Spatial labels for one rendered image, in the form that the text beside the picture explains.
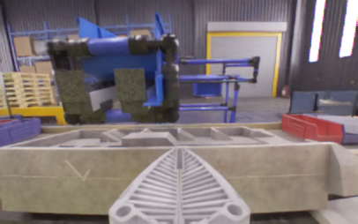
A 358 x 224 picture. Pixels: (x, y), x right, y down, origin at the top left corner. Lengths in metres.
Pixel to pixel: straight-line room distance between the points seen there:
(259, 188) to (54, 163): 0.59
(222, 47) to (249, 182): 11.10
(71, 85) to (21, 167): 0.40
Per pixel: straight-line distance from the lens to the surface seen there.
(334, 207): 0.68
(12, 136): 1.63
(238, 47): 11.77
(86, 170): 0.48
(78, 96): 0.27
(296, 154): 0.51
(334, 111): 5.81
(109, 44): 0.28
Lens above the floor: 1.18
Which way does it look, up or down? 12 degrees down
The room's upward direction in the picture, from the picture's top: 1 degrees counter-clockwise
